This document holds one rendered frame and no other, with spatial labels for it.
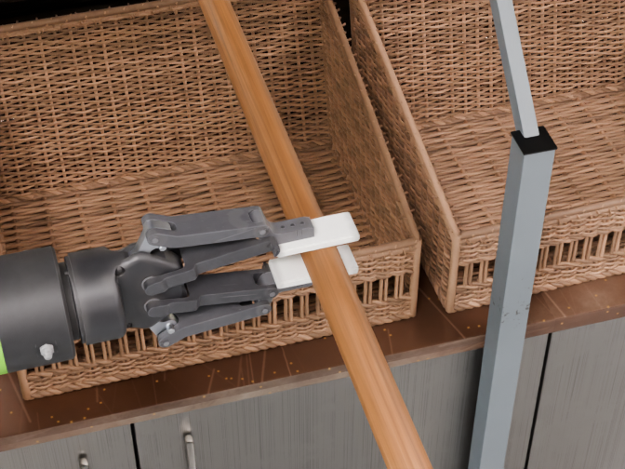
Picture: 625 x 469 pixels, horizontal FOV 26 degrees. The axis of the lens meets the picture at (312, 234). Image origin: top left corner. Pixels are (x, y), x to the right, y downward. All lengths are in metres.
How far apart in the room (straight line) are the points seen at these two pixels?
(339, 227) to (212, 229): 0.11
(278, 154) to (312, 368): 0.70
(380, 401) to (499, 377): 0.91
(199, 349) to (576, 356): 0.56
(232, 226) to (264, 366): 0.80
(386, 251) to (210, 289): 0.71
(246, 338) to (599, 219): 0.51
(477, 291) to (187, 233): 0.90
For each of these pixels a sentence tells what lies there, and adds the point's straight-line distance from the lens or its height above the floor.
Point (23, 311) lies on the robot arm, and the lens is 1.05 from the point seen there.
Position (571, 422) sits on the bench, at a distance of 2.15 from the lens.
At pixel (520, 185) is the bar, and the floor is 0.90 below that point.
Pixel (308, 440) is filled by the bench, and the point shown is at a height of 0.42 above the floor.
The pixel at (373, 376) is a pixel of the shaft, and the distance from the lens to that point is 1.01.
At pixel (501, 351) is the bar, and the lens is 1.85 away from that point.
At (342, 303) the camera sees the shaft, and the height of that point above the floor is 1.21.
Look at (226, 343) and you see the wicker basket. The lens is 1.84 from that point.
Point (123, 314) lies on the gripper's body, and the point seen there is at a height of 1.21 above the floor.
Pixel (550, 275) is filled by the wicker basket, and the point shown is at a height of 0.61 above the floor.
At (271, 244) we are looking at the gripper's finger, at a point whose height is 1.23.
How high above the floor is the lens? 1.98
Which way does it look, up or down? 44 degrees down
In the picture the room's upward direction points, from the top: straight up
